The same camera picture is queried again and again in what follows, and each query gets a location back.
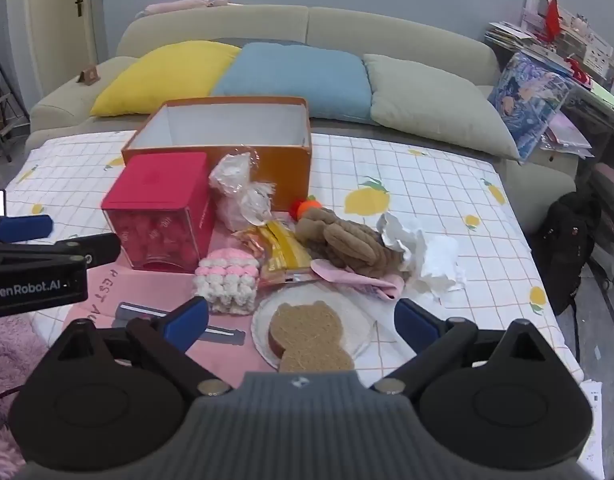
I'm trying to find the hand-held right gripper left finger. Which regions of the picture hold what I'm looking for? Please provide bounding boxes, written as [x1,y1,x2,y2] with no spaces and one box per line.
[51,296,233,396]

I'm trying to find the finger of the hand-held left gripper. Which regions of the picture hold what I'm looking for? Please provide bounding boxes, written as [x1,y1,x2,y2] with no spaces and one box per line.
[0,215,54,242]
[0,232,122,267]

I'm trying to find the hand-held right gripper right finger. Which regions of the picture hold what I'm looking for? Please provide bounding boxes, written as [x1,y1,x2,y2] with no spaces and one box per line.
[373,298,563,396]

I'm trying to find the brown plush toy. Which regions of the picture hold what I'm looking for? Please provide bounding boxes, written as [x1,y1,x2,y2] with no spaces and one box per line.
[294,207,405,278]

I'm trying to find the yellow snack packet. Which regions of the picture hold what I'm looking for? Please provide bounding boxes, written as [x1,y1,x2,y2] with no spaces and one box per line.
[237,220,314,287]

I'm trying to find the orange cardboard box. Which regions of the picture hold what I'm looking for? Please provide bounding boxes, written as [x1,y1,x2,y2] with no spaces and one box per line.
[121,96,313,211]

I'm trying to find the pink printed mat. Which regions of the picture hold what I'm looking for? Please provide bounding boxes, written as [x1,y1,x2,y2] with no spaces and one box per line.
[29,260,268,361]

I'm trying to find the white round pad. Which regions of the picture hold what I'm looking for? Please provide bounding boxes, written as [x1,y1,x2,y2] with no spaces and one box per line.
[251,285,375,372]

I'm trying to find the pink white knitted pouch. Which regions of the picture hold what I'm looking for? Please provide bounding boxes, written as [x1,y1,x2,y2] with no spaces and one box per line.
[194,249,262,316]

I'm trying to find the crumpled white paper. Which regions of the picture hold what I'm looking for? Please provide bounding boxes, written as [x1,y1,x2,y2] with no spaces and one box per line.
[377,212,468,302]

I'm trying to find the purple fluffy rug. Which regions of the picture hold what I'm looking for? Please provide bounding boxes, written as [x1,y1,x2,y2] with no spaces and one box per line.
[0,315,50,471]

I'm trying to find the red square box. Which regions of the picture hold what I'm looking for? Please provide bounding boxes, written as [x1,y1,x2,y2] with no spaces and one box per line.
[101,151,215,273]

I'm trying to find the brown bear-shaped sponge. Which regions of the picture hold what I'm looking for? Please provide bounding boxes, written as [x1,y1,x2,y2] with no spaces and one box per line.
[268,301,355,373]

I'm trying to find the metal folding rack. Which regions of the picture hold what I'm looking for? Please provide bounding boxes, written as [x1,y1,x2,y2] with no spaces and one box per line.
[0,35,30,161]

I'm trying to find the clear plastic wrapped white toy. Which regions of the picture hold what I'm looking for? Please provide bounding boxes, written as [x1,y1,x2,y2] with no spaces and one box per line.
[208,151,254,197]
[221,182,278,232]

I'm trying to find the orange fluffy ball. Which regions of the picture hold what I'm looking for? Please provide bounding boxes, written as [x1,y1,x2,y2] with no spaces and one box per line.
[292,199,322,221]

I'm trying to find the black backpack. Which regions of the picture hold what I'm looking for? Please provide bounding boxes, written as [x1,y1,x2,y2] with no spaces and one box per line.
[530,191,603,316]

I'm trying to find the yellow pillow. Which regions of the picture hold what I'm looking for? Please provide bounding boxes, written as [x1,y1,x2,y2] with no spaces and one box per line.
[89,40,243,117]

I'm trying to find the white door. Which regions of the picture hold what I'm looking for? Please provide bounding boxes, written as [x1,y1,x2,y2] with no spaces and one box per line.
[24,0,110,106]

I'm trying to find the white paper sheets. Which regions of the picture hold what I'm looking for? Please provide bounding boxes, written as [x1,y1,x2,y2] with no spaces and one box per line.
[580,380,606,478]

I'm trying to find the pale green pillow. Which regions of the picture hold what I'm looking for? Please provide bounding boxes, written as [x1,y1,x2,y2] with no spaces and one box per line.
[363,54,520,161]

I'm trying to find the pink chair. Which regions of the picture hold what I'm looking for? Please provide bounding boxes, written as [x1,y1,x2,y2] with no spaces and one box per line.
[584,162,614,292]

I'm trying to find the blue printed cushion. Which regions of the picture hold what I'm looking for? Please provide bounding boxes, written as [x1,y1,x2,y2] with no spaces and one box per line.
[487,52,573,161]

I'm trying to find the blue pillow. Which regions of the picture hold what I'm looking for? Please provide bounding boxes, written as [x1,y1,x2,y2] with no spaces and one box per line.
[209,42,373,125]

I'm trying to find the pink plush on sofa back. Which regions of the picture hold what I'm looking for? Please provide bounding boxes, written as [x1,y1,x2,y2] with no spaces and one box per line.
[143,0,245,15]

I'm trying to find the cluttered desk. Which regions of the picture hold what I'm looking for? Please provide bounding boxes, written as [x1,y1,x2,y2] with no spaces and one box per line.
[547,72,614,196]

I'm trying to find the beige sofa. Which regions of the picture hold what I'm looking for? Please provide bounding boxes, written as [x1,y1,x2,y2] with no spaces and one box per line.
[24,4,578,221]

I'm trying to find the stack of books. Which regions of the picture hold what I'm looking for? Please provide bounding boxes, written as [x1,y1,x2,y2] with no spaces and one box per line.
[484,20,538,52]

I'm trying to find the cluttered side table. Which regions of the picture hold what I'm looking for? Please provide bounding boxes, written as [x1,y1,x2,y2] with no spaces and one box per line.
[520,0,614,81]

